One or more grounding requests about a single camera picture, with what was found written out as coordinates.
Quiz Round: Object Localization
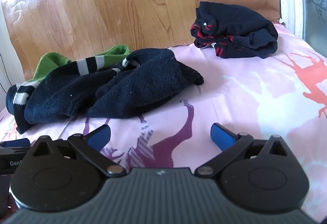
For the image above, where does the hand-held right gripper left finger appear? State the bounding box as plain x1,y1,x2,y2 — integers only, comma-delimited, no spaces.
31,125,127,178

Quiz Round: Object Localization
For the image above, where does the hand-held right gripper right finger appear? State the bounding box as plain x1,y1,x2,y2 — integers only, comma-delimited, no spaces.
195,123,290,178

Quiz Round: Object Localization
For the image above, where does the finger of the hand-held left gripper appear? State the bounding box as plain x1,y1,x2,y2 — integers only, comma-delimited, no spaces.
0,138,30,148

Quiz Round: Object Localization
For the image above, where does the navy and green knit sweater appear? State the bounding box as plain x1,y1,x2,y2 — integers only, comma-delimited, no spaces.
6,45,205,135

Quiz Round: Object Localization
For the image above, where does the pink animal print bed sheet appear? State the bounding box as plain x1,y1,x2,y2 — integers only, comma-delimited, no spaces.
0,21,327,217

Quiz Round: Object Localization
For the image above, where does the navy and red striped garment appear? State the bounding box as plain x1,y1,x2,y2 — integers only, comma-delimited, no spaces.
190,1,278,59

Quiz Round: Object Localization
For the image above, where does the wooden headboard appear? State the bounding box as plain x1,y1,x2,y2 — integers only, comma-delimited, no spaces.
0,0,205,81

